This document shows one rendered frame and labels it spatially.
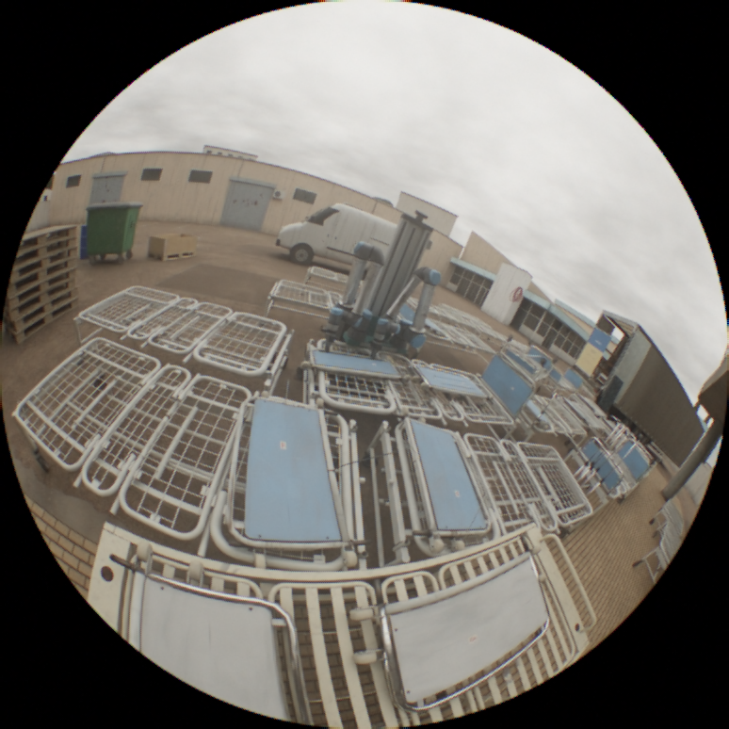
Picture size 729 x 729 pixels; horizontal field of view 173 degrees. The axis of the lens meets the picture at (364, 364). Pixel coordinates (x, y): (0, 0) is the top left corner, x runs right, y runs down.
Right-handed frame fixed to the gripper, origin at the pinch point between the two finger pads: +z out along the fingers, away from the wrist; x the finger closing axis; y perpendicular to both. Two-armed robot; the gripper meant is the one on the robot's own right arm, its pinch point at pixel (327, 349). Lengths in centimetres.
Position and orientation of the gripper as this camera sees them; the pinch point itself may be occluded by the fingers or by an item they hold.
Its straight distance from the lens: 194.6
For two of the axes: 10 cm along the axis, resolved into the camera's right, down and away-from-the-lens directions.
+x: -3.5, -3.8, 8.6
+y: 9.0, 1.3, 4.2
